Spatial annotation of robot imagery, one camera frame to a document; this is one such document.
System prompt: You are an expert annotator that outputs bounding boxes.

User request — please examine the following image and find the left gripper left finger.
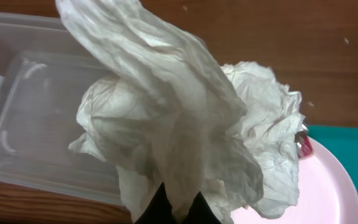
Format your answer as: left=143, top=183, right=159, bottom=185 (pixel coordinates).
left=134, top=183, right=177, bottom=224

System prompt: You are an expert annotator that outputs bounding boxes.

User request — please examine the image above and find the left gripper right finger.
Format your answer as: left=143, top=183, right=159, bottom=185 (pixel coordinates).
left=182, top=192, right=221, bottom=224

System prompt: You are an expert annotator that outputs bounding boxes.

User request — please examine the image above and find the white napkin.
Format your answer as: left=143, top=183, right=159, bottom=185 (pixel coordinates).
left=56, top=0, right=304, bottom=223

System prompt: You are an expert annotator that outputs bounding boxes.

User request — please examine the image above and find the red foil wrapper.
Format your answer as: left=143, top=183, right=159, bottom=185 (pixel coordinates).
left=295, top=123, right=313, bottom=159

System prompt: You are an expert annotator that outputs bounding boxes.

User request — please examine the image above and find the large pink plate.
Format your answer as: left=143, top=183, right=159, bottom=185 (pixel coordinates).
left=231, top=139, right=358, bottom=224

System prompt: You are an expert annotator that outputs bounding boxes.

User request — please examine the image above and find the clear plastic bin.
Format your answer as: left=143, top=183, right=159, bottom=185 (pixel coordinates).
left=0, top=12, right=121, bottom=205

